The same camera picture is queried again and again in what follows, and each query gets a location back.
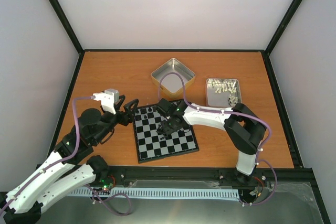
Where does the light blue cable duct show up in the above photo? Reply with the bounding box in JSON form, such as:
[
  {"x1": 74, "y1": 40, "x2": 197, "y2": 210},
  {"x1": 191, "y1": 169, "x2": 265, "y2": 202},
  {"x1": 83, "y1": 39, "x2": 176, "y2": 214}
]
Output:
[{"x1": 68, "y1": 187, "x2": 240, "y2": 200}]

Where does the gold square tin box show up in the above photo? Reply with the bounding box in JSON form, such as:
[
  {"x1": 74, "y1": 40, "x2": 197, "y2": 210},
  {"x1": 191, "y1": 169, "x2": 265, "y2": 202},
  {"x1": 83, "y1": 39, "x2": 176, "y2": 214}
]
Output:
[{"x1": 151, "y1": 58, "x2": 196, "y2": 98}]

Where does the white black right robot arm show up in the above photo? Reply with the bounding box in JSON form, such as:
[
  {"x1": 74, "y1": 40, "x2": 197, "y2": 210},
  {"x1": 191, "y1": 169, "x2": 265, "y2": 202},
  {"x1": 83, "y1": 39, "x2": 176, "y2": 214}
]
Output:
[{"x1": 124, "y1": 99, "x2": 271, "y2": 176}]

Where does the black chess pieces pile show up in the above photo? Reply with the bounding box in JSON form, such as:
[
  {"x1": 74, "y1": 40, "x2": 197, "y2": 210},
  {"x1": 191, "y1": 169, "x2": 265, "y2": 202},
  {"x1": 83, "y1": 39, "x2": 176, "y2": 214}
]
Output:
[{"x1": 156, "y1": 125, "x2": 168, "y2": 140}]

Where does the black enclosure frame post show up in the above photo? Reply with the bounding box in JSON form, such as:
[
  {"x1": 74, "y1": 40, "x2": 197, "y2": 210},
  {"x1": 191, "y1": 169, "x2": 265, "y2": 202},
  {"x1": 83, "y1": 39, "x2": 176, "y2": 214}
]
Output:
[{"x1": 265, "y1": 0, "x2": 321, "y2": 54}]

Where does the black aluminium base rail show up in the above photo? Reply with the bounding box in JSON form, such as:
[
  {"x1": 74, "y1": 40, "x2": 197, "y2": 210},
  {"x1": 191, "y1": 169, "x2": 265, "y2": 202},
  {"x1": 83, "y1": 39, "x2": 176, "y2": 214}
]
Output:
[{"x1": 105, "y1": 166, "x2": 317, "y2": 189}]

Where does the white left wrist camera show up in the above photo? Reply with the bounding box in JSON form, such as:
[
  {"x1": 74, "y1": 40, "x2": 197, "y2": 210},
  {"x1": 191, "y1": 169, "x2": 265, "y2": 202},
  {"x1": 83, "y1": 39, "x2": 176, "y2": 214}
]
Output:
[{"x1": 93, "y1": 89, "x2": 119, "y2": 114}]

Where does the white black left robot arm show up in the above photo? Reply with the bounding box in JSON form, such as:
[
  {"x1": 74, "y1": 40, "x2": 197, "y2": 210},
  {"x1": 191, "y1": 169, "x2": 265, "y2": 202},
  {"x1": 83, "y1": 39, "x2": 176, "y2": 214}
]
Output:
[{"x1": 1, "y1": 95, "x2": 139, "y2": 223}]

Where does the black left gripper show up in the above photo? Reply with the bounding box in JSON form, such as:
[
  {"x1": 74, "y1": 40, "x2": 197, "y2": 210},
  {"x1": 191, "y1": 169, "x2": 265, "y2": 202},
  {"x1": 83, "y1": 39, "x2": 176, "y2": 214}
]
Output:
[{"x1": 93, "y1": 95, "x2": 140, "y2": 144}]

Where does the white chess pieces pile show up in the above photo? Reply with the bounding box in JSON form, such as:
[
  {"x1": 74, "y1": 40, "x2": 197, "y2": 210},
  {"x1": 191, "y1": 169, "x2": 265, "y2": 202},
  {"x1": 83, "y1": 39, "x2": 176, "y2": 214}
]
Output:
[{"x1": 214, "y1": 81, "x2": 240, "y2": 106}]

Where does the black white chess board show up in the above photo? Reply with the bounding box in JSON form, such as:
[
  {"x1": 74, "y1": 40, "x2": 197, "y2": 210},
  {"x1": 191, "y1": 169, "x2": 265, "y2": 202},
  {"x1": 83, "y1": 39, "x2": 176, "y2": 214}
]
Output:
[{"x1": 131, "y1": 99, "x2": 200, "y2": 164}]

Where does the white patterned tin lid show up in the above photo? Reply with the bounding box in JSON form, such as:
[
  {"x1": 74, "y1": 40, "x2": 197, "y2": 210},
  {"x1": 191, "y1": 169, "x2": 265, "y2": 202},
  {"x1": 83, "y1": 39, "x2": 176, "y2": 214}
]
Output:
[{"x1": 206, "y1": 78, "x2": 242, "y2": 108}]

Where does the black front left frame post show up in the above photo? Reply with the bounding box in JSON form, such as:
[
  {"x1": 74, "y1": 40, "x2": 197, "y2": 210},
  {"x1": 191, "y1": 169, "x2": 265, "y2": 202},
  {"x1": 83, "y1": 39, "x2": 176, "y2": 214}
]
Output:
[{"x1": 33, "y1": 0, "x2": 85, "y2": 54}]

